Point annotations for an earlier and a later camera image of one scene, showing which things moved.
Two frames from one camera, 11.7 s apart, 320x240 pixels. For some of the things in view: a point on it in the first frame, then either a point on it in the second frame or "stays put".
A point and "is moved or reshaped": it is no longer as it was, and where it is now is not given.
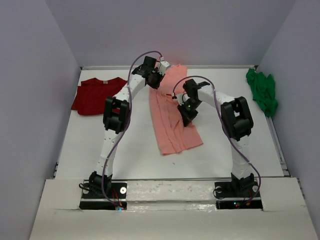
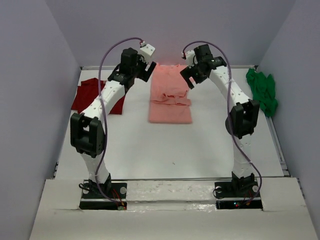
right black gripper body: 189,109 → 195,72
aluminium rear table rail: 194,67 stays put
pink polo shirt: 174,136 is moved or reshaped
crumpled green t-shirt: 263,91 stays put
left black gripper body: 155,79 → 139,71
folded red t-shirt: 91,96 stays put
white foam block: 170,191 stays put
